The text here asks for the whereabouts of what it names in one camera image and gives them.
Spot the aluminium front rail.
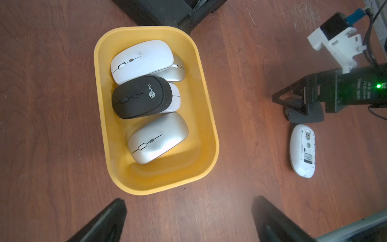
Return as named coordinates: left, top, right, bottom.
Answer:
left=315, top=210, right=387, bottom=242

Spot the black mouse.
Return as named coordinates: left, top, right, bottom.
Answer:
left=284, top=102, right=324, bottom=124
left=112, top=75, right=172, bottom=120

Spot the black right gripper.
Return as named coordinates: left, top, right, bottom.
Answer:
left=272, top=64, right=387, bottom=113

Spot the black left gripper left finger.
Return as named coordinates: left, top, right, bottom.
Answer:
left=68, top=198, right=127, bottom=242

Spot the silver mouse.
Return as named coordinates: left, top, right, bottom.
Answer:
left=151, top=54, right=185, bottom=82

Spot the yellow plastic storage box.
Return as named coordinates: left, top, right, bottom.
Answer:
left=93, top=26, right=220, bottom=196

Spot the black plastic tool case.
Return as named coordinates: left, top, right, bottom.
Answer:
left=114, top=0, right=226, bottom=34

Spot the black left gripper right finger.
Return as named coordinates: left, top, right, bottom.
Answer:
left=252, top=196, right=315, bottom=242

